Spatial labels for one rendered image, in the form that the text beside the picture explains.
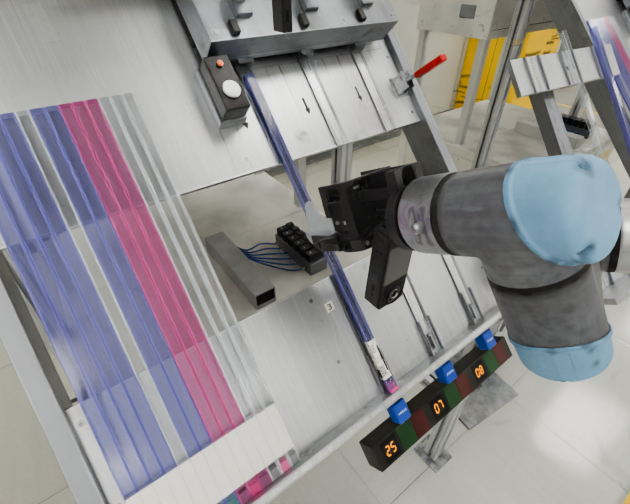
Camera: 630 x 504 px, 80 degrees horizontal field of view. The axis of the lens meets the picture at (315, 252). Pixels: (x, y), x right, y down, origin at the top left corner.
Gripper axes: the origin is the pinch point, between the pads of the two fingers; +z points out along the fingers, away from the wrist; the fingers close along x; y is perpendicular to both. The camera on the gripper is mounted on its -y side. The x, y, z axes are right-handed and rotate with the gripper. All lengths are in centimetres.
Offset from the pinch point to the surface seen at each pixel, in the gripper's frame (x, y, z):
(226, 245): 0.7, -3.2, 44.0
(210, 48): 5.7, 27.5, 3.0
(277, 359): 13.3, -12.7, -2.5
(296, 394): 12.9, -17.9, -3.8
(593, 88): -107, 6, 7
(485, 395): -64, -85, 32
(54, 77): 23.6, 28.2, 8.1
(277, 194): -27, 3, 64
